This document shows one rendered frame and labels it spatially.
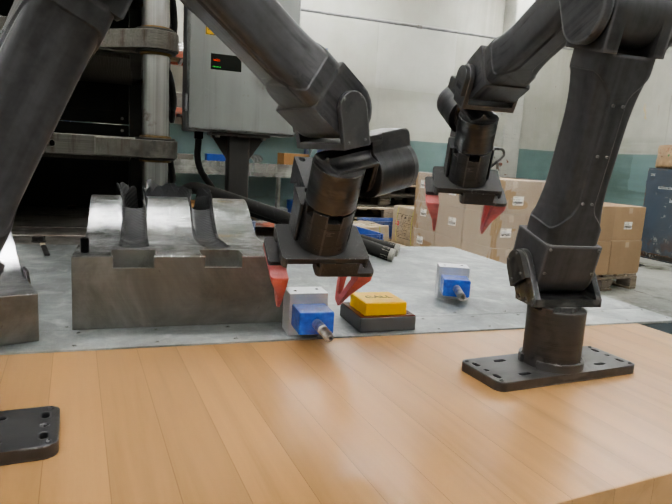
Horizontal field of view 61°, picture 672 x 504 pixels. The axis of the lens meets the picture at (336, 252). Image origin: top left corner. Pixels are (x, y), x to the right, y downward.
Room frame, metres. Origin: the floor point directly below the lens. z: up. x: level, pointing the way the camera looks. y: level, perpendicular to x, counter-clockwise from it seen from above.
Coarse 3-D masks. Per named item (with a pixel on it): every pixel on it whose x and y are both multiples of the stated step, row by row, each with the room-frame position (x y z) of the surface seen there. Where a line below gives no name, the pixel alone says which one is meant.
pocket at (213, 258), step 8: (208, 256) 0.75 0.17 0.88; (216, 256) 0.76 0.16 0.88; (224, 256) 0.76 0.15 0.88; (232, 256) 0.76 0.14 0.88; (240, 256) 0.75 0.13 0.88; (208, 264) 0.75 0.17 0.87; (216, 264) 0.76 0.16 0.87; (224, 264) 0.76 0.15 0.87; (232, 264) 0.76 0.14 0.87; (240, 264) 0.75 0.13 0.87
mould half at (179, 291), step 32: (96, 224) 0.88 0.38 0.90; (160, 224) 0.92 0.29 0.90; (224, 224) 0.96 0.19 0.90; (96, 256) 0.66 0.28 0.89; (160, 256) 0.69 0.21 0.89; (192, 256) 0.70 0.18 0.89; (256, 256) 0.73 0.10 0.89; (96, 288) 0.66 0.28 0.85; (128, 288) 0.68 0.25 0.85; (160, 288) 0.69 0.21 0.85; (192, 288) 0.70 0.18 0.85; (224, 288) 0.72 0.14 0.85; (256, 288) 0.73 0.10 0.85; (96, 320) 0.66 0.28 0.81; (128, 320) 0.68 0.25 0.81; (160, 320) 0.69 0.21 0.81; (192, 320) 0.70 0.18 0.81; (224, 320) 0.72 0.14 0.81; (256, 320) 0.73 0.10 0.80
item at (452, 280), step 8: (440, 264) 0.95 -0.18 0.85; (448, 264) 0.96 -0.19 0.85; (456, 264) 0.96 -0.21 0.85; (464, 264) 0.97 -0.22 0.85; (440, 272) 0.93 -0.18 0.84; (448, 272) 0.93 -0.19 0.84; (456, 272) 0.93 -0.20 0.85; (464, 272) 0.93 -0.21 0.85; (440, 280) 0.93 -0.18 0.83; (448, 280) 0.89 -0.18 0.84; (456, 280) 0.89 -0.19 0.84; (464, 280) 0.89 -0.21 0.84; (440, 288) 0.93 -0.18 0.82; (448, 288) 0.89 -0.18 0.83; (456, 288) 0.87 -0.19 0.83; (464, 288) 0.89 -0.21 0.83; (440, 296) 0.93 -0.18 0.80; (448, 296) 0.93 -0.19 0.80; (456, 296) 0.89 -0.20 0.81; (464, 296) 0.84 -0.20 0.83
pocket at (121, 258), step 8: (120, 256) 0.72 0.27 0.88; (128, 256) 0.72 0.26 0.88; (136, 256) 0.72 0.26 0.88; (144, 256) 0.73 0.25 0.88; (152, 256) 0.73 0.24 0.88; (120, 264) 0.72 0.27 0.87; (128, 264) 0.72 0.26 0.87; (136, 264) 0.72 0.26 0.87; (144, 264) 0.73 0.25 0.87; (152, 264) 0.73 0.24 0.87
